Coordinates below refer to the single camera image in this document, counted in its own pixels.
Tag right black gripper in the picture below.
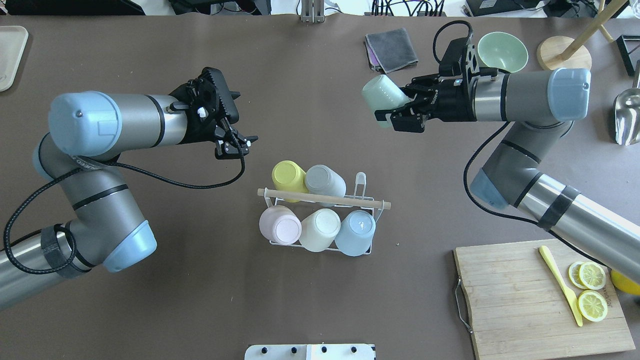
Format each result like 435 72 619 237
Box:
375 75 477 133

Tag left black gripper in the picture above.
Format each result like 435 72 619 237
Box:
169 80 259 160

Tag green plastic cup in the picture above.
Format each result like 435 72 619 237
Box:
361 74 411 128

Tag pink plastic cup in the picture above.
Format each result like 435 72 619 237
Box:
258 205 302 245

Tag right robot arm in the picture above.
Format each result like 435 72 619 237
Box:
362 20 640 281

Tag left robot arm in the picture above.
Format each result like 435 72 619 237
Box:
1 75 258 310

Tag yellow plastic cup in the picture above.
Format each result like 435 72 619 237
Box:
271 160 309 194

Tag grey plastic cup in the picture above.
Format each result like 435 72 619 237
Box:
304 164 346 198

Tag cream white plastic cup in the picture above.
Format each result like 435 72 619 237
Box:
299 208 341 252

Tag light blue plastic cup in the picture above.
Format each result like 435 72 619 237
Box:
334 210 377 256

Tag grey folded cloth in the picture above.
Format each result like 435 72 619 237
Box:
365 27 419 74

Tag green bowl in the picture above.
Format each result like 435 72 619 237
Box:
477 31 529 73

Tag wooden mug tree stand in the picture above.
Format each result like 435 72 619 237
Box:
536 0 630 71

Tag yellow plastic knife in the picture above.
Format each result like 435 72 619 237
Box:
538 245 584 327

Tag metal scoop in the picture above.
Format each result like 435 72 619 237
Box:
614 61 640 146

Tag cream plastic tray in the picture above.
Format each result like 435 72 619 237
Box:
0 25 29 92

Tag wooden cutting board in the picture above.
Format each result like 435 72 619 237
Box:
453 239 636 360

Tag lemon slice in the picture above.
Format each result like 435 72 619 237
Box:
577 290 608 322
567 261 607 291

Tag whole yellow lemon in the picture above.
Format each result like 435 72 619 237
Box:
610 269 640 296

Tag white wire cup holder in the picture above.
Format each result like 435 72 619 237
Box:
257 172 392 256

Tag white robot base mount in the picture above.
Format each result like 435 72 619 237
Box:
244 342 377 360

